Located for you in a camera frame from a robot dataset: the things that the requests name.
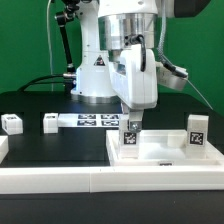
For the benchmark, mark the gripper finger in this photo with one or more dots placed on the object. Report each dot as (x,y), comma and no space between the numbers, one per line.
(135,120)

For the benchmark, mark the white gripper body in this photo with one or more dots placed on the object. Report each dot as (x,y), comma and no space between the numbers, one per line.
(137,89)

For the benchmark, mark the white square table top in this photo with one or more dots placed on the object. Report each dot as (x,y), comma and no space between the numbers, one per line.
(161,148)

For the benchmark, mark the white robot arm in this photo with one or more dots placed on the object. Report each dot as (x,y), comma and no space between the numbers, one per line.
(111,26)

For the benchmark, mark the white base marker plate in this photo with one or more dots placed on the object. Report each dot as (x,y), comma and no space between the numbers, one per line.
(88,120)

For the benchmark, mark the white u-shaped obstacle fence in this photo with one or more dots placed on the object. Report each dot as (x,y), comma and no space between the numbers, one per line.
(110,178)

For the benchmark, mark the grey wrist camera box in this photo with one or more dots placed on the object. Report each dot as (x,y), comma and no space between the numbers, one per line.
(175,80)

